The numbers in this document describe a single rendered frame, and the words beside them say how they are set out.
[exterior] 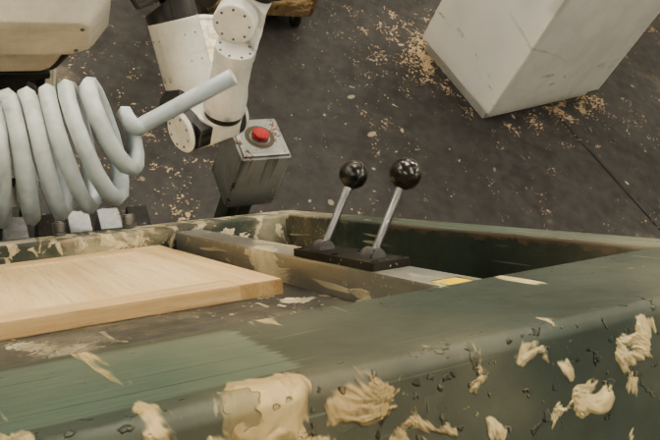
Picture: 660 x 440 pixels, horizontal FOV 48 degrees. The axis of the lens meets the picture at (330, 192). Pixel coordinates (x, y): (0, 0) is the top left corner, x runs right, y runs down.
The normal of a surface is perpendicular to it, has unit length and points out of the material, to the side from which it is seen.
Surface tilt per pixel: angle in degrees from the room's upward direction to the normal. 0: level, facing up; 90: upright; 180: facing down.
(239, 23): 86
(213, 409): 5
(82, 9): 68
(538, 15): 90
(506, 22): 90
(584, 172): 0
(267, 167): 90
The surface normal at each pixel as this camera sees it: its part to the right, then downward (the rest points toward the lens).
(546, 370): 0.47, 0.01
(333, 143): 0.32, -0.63
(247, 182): 0.36, 0.77
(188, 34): 0.68, 0.07
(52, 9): 0.45, 0.49
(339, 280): -0.88, 0.09
